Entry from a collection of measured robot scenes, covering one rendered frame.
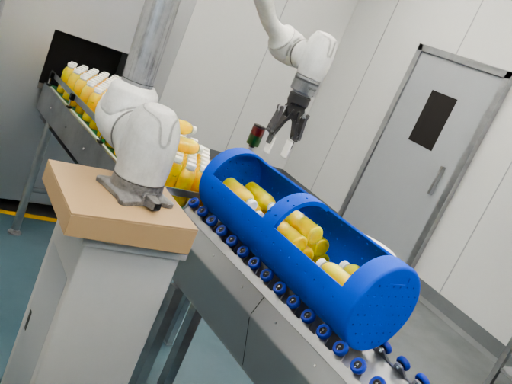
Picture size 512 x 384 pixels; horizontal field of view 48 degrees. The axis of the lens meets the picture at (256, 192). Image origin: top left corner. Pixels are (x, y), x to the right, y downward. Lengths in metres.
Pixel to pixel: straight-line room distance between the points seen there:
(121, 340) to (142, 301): 0.14
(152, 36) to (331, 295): 0.91
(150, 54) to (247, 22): 5.15
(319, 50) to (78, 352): 1.19
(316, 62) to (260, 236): 0.59
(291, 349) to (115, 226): 0.63
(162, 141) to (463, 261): 4.28
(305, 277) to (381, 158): 4.78
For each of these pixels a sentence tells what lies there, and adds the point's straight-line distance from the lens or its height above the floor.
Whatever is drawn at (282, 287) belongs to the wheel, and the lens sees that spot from 1.83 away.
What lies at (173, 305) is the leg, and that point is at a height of 0.55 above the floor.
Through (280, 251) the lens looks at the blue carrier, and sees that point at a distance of 1.79.
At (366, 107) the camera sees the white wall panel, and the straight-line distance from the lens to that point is 6.88.
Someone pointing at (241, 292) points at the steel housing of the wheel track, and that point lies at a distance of 1.93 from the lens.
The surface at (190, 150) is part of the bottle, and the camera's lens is 2.44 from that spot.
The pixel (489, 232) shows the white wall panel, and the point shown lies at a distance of 5.50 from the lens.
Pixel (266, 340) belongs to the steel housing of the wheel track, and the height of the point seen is 0.82.
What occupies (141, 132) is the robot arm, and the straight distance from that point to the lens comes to 1.64.
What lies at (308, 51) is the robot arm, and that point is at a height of 1.66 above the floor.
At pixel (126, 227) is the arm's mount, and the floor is 1.05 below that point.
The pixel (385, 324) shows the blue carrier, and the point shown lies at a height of 1.05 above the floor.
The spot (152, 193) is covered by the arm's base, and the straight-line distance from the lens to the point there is 1.69.
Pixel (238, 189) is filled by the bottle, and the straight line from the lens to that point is 2.10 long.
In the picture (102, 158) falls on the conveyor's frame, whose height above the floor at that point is 0.86.
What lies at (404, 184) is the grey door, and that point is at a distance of 6.12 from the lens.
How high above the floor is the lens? 1.65
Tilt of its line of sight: 14 degrees down
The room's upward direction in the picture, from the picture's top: 24 degrees clockwise
